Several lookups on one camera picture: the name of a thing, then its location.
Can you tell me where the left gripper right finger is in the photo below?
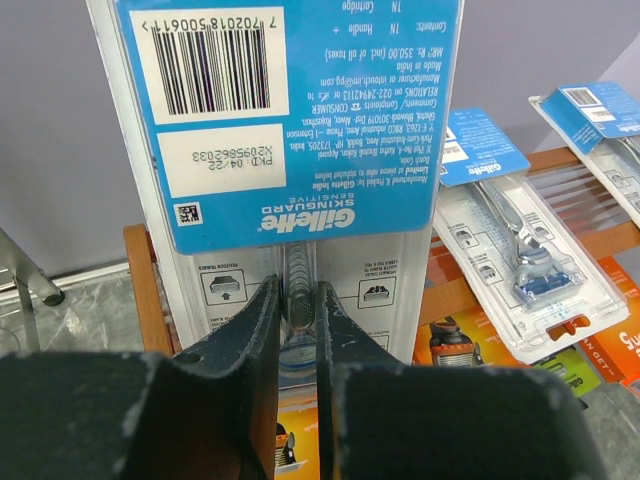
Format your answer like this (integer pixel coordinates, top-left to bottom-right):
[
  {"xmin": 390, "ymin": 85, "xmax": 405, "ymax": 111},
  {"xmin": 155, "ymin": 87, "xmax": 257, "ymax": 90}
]
[{"xmin": 316, "ymin": 281, "xmax": 607, "ymax": 479}]

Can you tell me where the orange Fusion5 razor box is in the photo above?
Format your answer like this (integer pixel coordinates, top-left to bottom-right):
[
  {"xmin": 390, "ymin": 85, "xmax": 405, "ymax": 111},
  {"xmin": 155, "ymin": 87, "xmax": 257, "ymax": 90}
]
[{"xmin": 579, "ymin": 256, "xmax": 639, "ymax": 395}]

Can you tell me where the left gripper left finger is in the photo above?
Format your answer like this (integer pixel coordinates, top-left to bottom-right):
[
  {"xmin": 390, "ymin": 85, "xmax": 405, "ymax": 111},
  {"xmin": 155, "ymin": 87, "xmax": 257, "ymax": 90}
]
[{"xmin": 1, "ymin": 275, "xmax": 279, "ymax": 479}]

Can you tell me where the steel dish rack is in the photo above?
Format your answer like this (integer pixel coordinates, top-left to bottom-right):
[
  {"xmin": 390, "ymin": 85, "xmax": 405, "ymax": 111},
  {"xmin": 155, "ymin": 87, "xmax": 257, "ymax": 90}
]
[{"xmin": 1, "ymin": 230, "xmax": 66, "ymax": 351}]

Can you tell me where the blue razor blister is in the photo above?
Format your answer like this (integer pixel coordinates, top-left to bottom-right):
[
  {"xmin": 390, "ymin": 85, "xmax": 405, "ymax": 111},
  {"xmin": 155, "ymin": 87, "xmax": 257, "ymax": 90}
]
[
  {"xmin": 528, "ymin": 81, "xmax": 639, "ymax": 224},
  {"xmin": 87, "ymin": 1, "xmax": 465, "ymax": 384},
  {"xmin": 433, "ymin": 107, "xmax": 630, "ymax": 364}
]

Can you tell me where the orange razor box back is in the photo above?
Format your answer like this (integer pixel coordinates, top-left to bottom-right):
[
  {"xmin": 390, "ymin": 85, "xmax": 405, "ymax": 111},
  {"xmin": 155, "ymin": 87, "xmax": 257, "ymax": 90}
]
[{"xmin": 412, "ymin": 246, "xmax": 522, "ymax": 367}]

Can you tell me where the wooden two-tier shelf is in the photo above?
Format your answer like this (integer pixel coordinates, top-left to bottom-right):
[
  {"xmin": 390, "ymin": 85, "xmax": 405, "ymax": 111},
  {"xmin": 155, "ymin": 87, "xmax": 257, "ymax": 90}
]
[{"xmin": 123, "ymin": 147, "xmax": 639, "ymax": 355}]

